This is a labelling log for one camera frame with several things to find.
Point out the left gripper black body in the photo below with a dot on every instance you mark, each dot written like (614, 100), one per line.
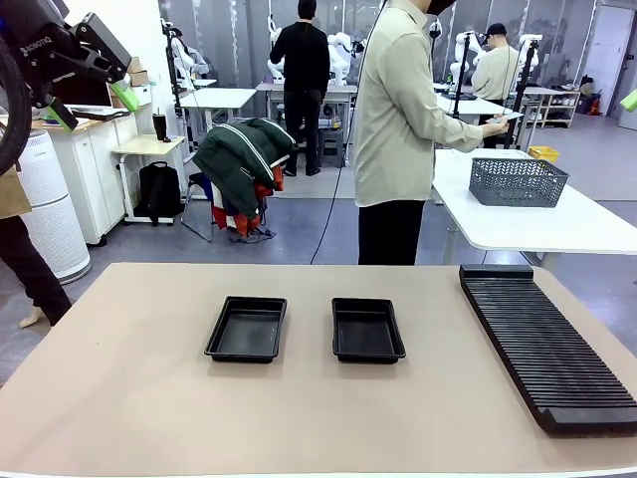
(35, 47)

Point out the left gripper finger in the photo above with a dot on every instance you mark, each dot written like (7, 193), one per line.
(57, 109)
(107, 47)

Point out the black ESD tray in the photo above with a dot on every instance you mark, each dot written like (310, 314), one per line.
(246, 331)
(367, 331)

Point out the person's right forearm beige sleeve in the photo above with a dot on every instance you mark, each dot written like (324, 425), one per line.
(458, 137)

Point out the person's right hand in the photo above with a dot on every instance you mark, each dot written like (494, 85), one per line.
(495, 128)

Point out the black computer monitor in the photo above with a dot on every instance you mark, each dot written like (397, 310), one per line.
(84, 92)

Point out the cardboard box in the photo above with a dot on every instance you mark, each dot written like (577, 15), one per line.
(135, 65)
(139, 78)

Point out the black keyboard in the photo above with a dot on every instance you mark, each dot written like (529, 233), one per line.
(99, 113)

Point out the white storage box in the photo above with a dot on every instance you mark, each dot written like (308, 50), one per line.
(143, 95)

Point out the wooden shelf rack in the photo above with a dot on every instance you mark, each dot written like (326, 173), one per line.
(560, 107)

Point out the white cabinet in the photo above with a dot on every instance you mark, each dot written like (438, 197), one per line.
(94, 179)

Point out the seated person in grey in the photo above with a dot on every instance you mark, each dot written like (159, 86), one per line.
(196, 62)

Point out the black tumbler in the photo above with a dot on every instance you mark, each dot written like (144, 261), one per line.
(159, 127)

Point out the small wooden side table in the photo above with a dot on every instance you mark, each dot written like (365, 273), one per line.
(147, 144)

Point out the yellow bin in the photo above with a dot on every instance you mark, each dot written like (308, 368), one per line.
(543, 153)

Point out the white background table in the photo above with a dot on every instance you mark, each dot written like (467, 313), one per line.
(216, 97)
(473, 107)

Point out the black backpack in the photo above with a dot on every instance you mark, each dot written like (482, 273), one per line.
(159, 191)

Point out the person with black cap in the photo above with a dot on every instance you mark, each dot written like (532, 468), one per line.
(495, 72)

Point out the grey plastic basket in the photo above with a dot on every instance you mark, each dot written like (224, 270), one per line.
(517, 184)

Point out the person in dark trousers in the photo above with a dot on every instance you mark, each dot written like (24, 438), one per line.
(25, 264)

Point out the dark green jacket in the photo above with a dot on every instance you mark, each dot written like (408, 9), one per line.
(234, 159)

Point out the person in black clothes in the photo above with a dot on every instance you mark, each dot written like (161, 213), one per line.
(301, 65)

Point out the person in beige shirt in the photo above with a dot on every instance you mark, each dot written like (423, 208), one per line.
(393, 124)

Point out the grey background workbench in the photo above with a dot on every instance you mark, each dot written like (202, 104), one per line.
(343, 90)

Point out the grey step stool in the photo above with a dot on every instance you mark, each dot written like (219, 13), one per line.
(331, 144)

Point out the black slotted board rack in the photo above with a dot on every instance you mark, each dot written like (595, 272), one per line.
(547, 348)

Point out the black camera stand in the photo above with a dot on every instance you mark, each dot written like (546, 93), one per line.
(519, 99)

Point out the metal frame chair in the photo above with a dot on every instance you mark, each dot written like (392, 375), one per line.
(196, 226)

